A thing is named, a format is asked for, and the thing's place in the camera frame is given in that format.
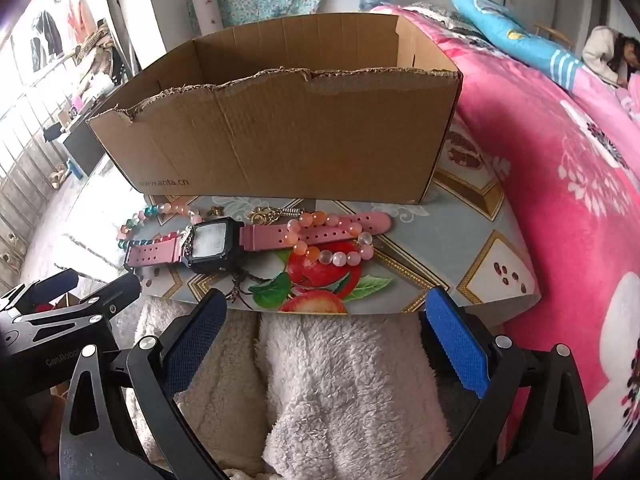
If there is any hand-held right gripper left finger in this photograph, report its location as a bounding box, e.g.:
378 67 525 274
59 287 231 480

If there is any blue cartoon pillow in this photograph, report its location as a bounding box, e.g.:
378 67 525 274
451 0 588 93

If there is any gold openwork charm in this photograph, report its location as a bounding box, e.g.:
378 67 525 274
250 206 281 226

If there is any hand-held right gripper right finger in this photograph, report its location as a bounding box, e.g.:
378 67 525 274
419 286 596 480

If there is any wooden chair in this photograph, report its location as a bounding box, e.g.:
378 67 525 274
532 22 573 51

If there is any wristwatch with black case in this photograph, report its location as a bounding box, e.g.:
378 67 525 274
124 211 393 275

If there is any fruit print tablecloth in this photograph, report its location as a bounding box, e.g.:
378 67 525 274
65 110 543 316

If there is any white fleece clothing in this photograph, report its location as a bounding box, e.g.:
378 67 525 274
125 300 453 480

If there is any pink rolled mat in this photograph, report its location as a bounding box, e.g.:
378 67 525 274
191 0 226 38

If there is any brown cardboard box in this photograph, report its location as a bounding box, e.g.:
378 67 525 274
87 11 463 206

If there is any pink floral blanket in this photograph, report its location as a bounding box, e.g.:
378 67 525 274
370 4 640 480

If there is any green and pink bead bracelet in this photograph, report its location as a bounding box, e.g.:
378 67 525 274
116 201 203 251

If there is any pile of clothes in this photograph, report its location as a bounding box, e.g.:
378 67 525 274
75 20 126 86

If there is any dark grey cabinet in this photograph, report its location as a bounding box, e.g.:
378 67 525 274
62 120 108 177

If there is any metal window railing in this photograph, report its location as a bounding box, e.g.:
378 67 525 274
0 85 76 266

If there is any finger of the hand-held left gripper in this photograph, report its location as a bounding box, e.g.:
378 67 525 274
15 272 142 341
0 270 81 318

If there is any hanging dark jacket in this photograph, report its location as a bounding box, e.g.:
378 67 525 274
30 10 63 73

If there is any grey patterned pillow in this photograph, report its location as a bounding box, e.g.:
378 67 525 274
415 2 481 36

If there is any hanging pink garment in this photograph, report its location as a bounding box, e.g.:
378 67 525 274
65 0 96 41

